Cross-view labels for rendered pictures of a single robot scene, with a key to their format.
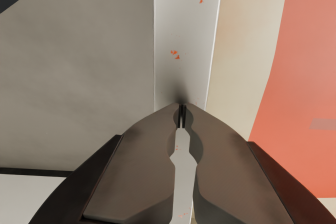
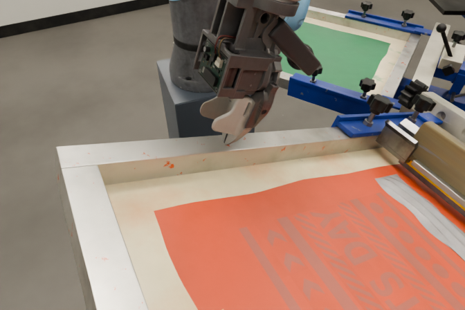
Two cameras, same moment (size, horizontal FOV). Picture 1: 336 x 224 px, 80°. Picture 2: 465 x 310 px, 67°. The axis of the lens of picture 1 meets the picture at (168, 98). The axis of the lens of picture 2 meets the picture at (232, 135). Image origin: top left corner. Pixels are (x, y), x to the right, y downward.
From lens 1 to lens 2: 50 cm
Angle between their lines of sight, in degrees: 77
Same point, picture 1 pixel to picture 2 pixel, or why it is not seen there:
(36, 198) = not seen: outside the picture
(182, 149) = (203, 146)
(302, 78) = (260, 207)
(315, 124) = (243, 230)
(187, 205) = (158, 155)
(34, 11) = (50, 234)
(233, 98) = (228, 183)
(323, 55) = (275, 211)
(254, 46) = (257, 183)
